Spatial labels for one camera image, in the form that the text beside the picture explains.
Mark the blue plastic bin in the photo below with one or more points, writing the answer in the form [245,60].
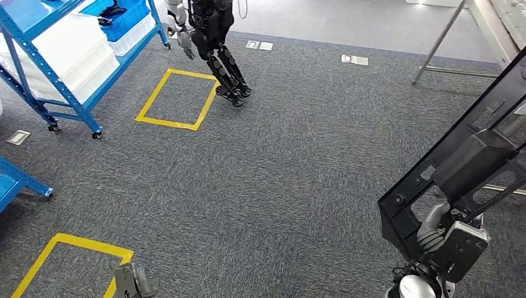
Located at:
[131,18]

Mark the dark left robot hand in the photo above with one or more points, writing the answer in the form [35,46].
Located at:
[144,284]

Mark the black humanoid robot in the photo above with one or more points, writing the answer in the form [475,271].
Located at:
[211,24]

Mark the black plastic plate frame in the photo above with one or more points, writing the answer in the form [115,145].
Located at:
[472,164]

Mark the white plastic bin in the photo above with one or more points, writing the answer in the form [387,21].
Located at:
[135,39]

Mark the black curved plastic part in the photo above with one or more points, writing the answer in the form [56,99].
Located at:
[113,12]

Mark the large white plastic crate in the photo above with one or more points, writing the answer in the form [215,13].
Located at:
[74,53]

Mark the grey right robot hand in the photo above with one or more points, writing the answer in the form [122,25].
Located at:
[429,236]

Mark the yellow floor tape square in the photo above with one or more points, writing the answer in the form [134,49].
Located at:
[82,242]
[164,123]

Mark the silver floor socket plate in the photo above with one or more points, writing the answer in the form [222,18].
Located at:
[252,44]
[18,138]
[355,60]
[266,46]

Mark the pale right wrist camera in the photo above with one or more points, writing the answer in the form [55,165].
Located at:
[472,230]

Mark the blue metal shelf rack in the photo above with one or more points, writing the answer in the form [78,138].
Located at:
[43,61]
[24,179]

